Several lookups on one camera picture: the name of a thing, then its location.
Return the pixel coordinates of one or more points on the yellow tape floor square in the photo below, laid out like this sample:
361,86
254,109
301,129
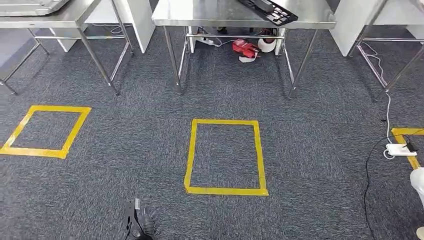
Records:
225,191
402,132
73,132

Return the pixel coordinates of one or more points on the black plastic panel with cutouts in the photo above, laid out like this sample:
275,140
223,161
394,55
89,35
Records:
281,15

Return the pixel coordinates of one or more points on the white paper slip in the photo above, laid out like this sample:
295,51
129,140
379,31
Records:
246,59

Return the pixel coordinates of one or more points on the red packet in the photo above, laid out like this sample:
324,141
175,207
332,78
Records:
245,48

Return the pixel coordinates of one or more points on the white paper roll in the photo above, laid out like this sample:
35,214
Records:
266,45

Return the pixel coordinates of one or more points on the grey metal tray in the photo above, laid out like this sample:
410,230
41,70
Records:
26,6

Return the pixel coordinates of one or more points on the white stand leg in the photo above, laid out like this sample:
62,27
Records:
419,185

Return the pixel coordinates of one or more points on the white partition panel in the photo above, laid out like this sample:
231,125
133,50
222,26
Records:
348,30
142,23

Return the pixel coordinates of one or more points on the white power strip with plug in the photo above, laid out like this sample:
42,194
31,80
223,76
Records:
399,150

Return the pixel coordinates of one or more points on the stainless steel table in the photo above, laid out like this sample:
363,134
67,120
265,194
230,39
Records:
215,15
66,16
397,20

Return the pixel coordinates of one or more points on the black left wrist camera bracket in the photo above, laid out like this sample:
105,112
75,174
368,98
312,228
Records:
130,215

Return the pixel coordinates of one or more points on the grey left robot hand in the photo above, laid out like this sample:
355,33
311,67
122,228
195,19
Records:
147,223

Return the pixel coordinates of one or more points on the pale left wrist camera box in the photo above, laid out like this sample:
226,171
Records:
137,202

